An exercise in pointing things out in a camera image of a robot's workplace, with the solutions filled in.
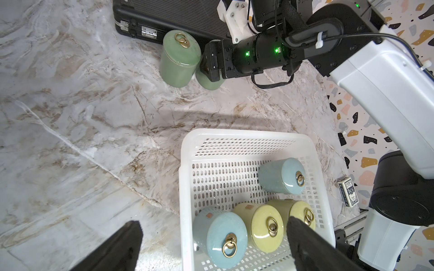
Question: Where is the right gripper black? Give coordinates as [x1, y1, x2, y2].
[202, 38, 237, 82]

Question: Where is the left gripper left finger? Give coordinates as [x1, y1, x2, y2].
[72, 221, 143, 271]

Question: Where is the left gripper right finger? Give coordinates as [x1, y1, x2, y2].
[287, 216, 362, 271]

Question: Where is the green tea canister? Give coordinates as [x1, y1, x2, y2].
[196, 65, 226, 90]
[159, 30, 202, 88]

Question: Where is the yellow-green canister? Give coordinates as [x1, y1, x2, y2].
[232, 202, 284, 254]
[267, 199, 316, 231]

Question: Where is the blue-grey tea canister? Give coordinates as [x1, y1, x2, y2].
[258, 158, 307, 195]

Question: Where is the blue tea canister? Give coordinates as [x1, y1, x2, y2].
[193, 207, 248, 269]

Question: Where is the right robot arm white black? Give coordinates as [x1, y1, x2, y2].
[201, 1, 434, 271]

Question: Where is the white plastic basket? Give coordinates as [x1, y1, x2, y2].
[179, 129, 336, 271]

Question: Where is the playing card box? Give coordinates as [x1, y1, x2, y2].
[337, 177, 359, 208]

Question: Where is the black briefcase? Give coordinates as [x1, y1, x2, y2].
[113, 0, 230, 47]

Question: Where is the aluminium rail frame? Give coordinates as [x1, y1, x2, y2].
[334, 210, 368, 246]

